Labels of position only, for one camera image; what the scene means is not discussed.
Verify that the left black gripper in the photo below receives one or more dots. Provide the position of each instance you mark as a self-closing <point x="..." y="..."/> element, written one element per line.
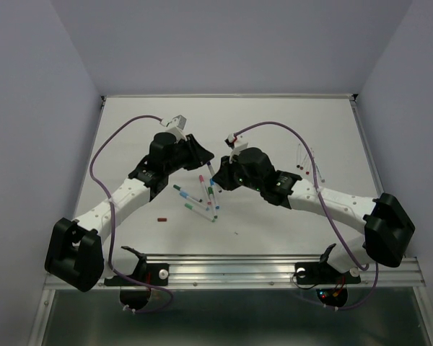
<point x="203" y="155"/>

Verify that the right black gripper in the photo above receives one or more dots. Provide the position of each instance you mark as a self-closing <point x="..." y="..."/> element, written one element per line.
<point x="223" y="175"/>

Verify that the purple cap marker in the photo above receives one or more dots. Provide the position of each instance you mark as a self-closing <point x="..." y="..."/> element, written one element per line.
<point x="212" y="173"/>

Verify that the dark red cap marker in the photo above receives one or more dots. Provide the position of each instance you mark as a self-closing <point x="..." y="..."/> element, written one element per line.
<point x="305" y="160"/>

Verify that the grey cap marker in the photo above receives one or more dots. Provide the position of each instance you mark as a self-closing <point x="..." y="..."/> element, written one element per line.
<point x="319" y="173"/>

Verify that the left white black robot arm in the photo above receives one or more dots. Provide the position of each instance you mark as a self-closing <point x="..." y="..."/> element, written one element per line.
<point x="75" y="253"/>

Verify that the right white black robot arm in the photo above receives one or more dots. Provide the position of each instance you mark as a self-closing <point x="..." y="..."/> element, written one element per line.
<point x="291" y="191"/>

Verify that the pink cap marker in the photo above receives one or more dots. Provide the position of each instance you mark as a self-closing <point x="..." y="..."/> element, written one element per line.
<point x="204" y="189"/>

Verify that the dark green cap marker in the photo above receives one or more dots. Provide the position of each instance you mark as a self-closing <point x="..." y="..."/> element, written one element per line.
<point x="182" y="191"/>

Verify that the light blue cap marker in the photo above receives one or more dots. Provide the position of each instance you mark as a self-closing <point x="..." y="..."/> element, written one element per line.
<point x="192" y="201"/>

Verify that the teal green cap marker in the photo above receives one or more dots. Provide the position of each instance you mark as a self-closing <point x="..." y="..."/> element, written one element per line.
<point x="200" y="213"/>

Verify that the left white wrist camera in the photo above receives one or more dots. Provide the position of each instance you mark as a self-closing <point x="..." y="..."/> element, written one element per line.
<point x="175" y="126"/>

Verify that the aluminium right side rail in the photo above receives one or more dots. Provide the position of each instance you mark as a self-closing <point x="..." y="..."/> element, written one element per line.
<point x="377" y="169"/>

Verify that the aluminium rail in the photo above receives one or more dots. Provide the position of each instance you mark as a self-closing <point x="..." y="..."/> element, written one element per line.
<point x="257" y="272"/>
<point x="377" y="169"/>

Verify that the aluminium front rail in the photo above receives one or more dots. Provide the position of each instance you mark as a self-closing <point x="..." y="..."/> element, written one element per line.
<point x="257" y="272"/>

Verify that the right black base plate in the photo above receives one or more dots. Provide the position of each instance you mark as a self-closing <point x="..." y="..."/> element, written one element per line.
<point x="329" y="283"/>

